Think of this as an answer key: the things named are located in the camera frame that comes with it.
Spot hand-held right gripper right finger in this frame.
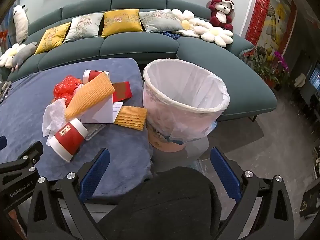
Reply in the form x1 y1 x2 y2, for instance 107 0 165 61
211 147 292 240

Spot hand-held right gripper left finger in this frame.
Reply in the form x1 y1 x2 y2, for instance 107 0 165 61
26 148 110 240

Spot clear plastic wrapper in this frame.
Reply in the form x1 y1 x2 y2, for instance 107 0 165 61
85 123 108 140

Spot red white paper cup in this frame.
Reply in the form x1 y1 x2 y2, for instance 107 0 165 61
47 118 88 162
83 69 110 83

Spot white tissue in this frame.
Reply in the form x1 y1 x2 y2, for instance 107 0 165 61
42 99 67 137

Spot white paper sheet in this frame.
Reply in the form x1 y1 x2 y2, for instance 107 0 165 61
81 95 125 124

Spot short orange foam net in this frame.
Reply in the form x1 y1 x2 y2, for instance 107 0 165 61
114 106 148 131

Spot plain orange-red plastic bag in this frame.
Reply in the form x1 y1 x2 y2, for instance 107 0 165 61
56 93 75 108

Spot long orange foam net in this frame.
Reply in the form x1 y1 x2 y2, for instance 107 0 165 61
65 72 115 119

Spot orange-red plastic bag blue print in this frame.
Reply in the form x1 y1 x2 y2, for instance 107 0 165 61
54 75 83 98

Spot red envelope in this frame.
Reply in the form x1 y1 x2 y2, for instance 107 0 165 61
111 81 133 103

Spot trash bin with white liner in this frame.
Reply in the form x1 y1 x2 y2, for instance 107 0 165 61
143 58 230 153

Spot blue table blanket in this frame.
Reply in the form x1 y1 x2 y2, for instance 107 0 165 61
0 58 153 183

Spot person's black trousers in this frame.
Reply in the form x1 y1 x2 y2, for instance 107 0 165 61
97 166 222 240

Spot white flower cushion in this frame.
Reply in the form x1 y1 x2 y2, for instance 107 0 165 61
194 25 234 47
0 43 25 68
171 9 213 37

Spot yellow embroidered cushion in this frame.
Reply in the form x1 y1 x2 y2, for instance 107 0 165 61
35 22 72 55
101 9 143 38

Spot potted green plants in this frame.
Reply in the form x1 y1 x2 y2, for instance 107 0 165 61
247 46 283 88

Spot white long plush toy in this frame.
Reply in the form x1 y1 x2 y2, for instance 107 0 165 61
12 4 29 44

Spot purple orchid plant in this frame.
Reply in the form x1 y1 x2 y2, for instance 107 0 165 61
274 51 290 74

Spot teal curved sofa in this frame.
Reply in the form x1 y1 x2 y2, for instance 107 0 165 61
0 0 278 123

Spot dark monitor screen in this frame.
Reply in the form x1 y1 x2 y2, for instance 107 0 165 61
309 62 320 90

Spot grey embroidered cushion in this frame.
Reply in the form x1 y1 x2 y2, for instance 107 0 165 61
139 9 184 33
64 13 104 43

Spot blue patterned cloth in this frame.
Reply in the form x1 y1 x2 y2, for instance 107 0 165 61
160 30 180 40

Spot red teddy bear plush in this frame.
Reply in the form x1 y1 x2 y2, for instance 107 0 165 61
207 0 235 32

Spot yellow flower wall painting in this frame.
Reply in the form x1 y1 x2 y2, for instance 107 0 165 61
262 0 298 55

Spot red wall banner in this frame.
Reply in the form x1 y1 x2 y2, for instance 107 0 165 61
246 0 273 45

